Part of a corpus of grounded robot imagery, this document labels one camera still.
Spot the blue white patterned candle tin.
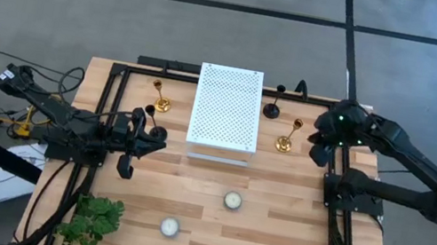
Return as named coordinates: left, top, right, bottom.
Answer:
left=158, top=215, right=184, bottom=240
left=221, top=189, right=245, bottom=213

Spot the black aluminium table frame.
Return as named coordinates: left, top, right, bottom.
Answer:
left=19, top=38, right=424, bottom=245

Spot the white perforated metal shelf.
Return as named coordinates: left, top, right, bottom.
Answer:
left=183, top=61, right=271, bottom=170

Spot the black candlestick holder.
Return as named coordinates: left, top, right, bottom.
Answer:
left=261, top=82, right=288, bottom=122
left=139, top=102, right=174, bottom=141

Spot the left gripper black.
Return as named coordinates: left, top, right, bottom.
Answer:
left=101, top=101, right=173, bottom=186

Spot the yellow metal stand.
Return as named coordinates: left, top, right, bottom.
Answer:
left=0, top=99, right=55, bottom=143

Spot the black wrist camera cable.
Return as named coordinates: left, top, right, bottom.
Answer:
left=76, top=102, right=135, bottom=130

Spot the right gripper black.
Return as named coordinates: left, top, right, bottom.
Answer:
left=303, top=94, right=362, bottom=174

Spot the black curved cable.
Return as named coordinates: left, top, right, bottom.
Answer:
left=293, top=78, right=312, bottom=101

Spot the black looped cable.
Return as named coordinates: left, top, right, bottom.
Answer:
left=54, top=63, right=87, bottom=106

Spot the white paper sheet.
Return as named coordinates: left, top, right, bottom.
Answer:
left=0, top=136, right=52, bottom=209

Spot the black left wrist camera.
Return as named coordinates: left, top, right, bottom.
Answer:
left=111, top=111, right=134, bottom=138

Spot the black stand leg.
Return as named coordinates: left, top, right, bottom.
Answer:
left=0, top=115, right=52, bottom=186

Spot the black cable along table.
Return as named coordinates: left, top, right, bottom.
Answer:
left=20, top=155, right=73, bottom=245

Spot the green artificial plant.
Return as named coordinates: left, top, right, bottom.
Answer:
left=52, top=188, right=127, bottom=245

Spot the gold candlestick holder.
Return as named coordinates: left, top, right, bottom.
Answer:
left=147, top=77, right=176, bottom=115
left=273, top=115, right=306, bottom=156

